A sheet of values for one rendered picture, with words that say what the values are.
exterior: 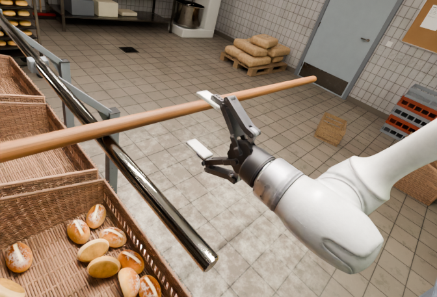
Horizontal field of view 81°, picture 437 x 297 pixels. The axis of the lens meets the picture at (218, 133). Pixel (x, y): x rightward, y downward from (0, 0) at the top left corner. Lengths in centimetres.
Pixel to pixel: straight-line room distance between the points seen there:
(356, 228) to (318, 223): 5
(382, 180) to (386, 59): 462
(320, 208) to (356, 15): 491
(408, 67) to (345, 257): 474
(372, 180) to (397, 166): 5
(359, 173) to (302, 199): 15
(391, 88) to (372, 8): 132
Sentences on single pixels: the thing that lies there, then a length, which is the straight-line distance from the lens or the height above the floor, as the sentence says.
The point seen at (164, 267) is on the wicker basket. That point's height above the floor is 72.
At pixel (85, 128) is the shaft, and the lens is 52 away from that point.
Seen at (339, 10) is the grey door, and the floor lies 133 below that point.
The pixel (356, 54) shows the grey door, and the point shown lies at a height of 79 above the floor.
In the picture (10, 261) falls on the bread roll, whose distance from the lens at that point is 106.
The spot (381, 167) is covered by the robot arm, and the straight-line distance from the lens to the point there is 56.
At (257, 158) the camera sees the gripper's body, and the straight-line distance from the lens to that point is 48.
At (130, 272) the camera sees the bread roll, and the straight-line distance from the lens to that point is 96.
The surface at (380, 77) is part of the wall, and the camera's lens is 517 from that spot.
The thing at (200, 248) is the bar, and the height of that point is 117.
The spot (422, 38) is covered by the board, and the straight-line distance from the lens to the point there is 505.
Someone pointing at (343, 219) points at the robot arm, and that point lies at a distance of 44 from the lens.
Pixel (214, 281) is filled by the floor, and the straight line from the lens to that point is 172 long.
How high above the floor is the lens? 151
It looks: 33 degrees down
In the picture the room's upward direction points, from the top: 17 degrees clockwise
